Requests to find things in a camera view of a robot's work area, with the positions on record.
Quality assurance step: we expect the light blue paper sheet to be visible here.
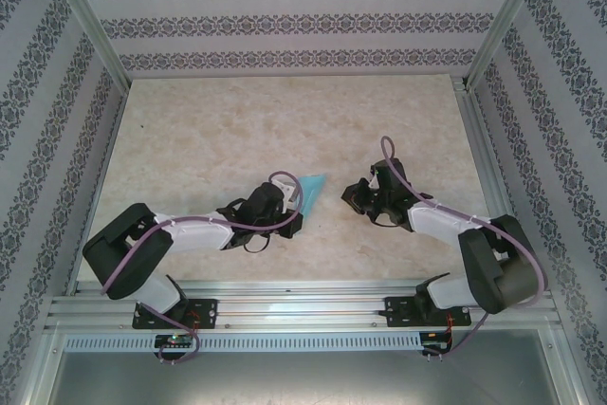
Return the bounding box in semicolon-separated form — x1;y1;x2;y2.
297;172;329;224

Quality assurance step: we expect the small circuit board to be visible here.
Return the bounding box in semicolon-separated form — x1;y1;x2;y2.
155;334;195;349
421;331;451;352

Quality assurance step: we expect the grey metal panel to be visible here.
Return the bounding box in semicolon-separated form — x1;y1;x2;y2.
42;351;582;405

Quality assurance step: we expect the black right gripper cable loop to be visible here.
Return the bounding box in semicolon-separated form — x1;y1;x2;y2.
371;212;404;229

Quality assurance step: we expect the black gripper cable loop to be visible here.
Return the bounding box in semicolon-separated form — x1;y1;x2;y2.
371;212;404;229
241;232;269;255

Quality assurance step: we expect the black left gripper cable loop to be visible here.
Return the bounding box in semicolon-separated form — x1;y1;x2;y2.
241;232;269;255

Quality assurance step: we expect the long aluminium mounting rail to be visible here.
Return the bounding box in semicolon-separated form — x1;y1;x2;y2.
45;279;559;330

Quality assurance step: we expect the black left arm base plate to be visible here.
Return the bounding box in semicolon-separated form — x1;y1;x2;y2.
132;298;220;330

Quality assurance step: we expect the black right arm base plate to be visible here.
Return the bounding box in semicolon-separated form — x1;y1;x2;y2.
384;295;475;329

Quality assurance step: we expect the aluminium side rail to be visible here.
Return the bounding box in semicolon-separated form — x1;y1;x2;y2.
452;77;540;290

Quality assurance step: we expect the slotted grey cable duct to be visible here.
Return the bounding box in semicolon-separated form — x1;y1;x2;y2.
64;331;423;353

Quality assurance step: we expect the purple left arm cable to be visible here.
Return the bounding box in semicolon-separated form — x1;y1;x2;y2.
101;171;304;366

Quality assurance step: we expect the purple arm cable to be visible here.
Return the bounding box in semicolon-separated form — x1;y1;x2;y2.
380;136;547;362
101;171;304;366

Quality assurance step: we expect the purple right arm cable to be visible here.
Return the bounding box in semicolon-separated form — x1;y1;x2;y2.
380;136;547;362

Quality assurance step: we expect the aluminium frame post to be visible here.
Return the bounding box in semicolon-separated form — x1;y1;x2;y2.
40;0;132;88
464;0;554;93

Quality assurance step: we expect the aluminium frame beam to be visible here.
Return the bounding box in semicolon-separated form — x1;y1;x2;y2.
549;326;598;405
16;328;67;405

